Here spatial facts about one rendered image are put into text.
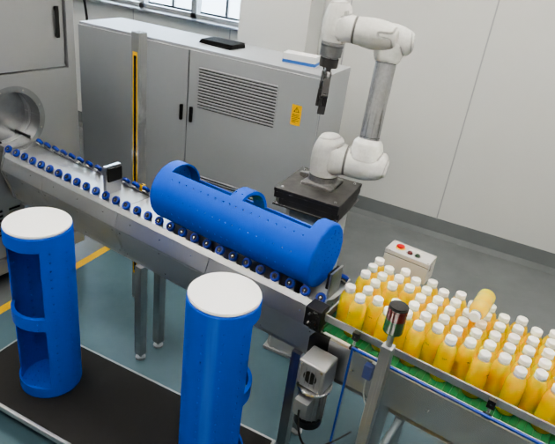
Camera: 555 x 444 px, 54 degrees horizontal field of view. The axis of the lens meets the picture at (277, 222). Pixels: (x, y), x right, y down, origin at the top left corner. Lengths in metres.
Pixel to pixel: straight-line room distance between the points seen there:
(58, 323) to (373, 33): 1.82
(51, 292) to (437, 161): 3.49
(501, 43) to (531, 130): 0.73
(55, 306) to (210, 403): 0.84
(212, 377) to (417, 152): 3.37
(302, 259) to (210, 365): 0.53
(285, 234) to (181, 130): 2.38
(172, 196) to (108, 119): 2.45
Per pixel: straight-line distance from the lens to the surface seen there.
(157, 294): 3.15
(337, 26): 2.20
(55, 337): 2.71
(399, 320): 1.75
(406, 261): 2.39
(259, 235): 2.24
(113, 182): 3.00
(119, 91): 4.73
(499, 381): 2.06
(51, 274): 2.52
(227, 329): 1.98
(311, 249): 2.13
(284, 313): 2.32
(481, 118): 4.86
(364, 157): 2.76
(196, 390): 2.22
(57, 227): 2.48
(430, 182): 5.07
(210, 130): 4.26
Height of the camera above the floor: 2.22
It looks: 27 degrees down
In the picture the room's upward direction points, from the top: 8 degrees clockwise
